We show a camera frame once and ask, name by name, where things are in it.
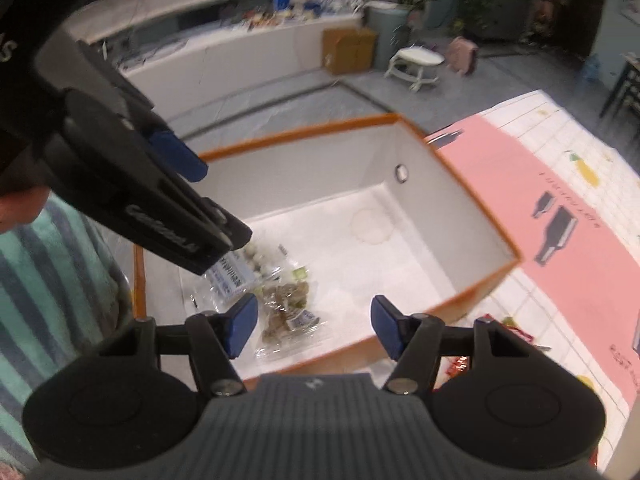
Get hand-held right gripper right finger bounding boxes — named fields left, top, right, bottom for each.
left=370, top=295, right=541, bottom=396

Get grey cabinet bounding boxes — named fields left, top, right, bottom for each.
left=477, top=0, right=534, bottom=42

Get pink and white picnic mat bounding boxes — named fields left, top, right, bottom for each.
left=425, top=89, right=640, bottom=476

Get white box with orange rim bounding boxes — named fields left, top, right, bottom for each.
left=132, top=114, right=524, bottom=396

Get white curved counter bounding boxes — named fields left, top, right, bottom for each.
left=65, top=10, right=367, bottom=128

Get grey trash bin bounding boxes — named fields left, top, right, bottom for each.
left=364, top=2, right=412, bottom=72

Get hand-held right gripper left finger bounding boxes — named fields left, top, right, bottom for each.
left=97, top=294, right=259, bottom=399

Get clear packet of brown snacks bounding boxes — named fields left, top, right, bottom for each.
left=254, top=270, right=323, bottom=360

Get clear packet with blue label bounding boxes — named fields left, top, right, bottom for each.
left=180, top=242, right=291, bottom=311

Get white round stool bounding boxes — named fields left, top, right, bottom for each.
left=383, top=46, right=445, bottom=94

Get person's left forearm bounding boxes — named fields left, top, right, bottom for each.
left=0, top=187, right=135, bottom=476

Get red snack packet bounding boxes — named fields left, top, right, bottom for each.
left=475, top=312, right=540, bottom=350
left=434, top=354, right=475, bottom=392

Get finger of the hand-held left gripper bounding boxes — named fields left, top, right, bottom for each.
left=34, top=27, right=209, bottom=183
left=44, top=91, right=254, bottom=277

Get counter clutter pile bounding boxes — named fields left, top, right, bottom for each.
left=235, top=0, right=364, bottom=29

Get cardboard box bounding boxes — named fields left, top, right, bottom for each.
left=321, top=26, right=377, bottom=75

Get dark dining table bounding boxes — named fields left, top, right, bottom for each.
left=598, top=52, right=640, bottom=122

